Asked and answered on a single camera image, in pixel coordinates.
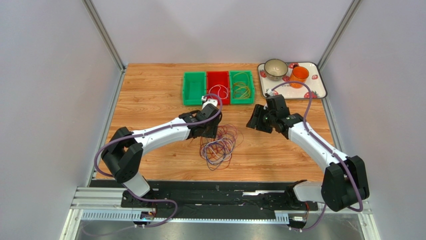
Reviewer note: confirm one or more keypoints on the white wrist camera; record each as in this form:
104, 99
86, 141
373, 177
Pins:
270, 93
206, 101

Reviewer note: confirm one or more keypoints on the green plastic bin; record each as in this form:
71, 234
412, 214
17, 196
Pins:
194, 87
241, 87

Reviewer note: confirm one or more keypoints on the strawberry pattern tray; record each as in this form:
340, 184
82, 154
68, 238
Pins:
314, 82

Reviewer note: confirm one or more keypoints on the orange plastic cup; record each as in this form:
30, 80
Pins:
298, 76

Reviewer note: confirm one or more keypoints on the left aluminium corner post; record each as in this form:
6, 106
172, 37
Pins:
97, 20

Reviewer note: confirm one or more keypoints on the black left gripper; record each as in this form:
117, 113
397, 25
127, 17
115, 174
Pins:
212, 133

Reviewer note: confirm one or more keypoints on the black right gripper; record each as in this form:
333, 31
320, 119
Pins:
258, 120

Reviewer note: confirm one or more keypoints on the left green plastic bin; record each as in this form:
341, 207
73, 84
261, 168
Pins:
194, 87

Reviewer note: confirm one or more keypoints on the right aluminium corner post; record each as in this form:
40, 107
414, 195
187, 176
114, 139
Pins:
339, 32

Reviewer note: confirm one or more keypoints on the aluminium corner post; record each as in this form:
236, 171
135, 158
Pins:
97, 20
339, 32

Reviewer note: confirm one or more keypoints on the beige ceramic bowl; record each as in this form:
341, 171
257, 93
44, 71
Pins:
275, 69

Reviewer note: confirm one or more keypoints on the right green plastic bin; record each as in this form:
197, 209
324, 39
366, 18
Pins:
241, 87

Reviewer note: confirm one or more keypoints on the aluminium frame rail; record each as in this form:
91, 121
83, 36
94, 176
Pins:
96, 214

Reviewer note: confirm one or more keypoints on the red plastic bin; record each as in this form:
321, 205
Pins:
218, 83

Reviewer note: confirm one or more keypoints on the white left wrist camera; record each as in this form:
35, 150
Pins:
206, 101

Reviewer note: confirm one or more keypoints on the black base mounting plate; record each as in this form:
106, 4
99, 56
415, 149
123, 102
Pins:
218, 200

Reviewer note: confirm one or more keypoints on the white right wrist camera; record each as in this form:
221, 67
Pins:
270, 93

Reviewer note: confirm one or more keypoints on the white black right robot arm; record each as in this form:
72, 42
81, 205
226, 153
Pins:
345, 181

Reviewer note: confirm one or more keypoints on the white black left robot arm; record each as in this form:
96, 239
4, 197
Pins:
123, 154

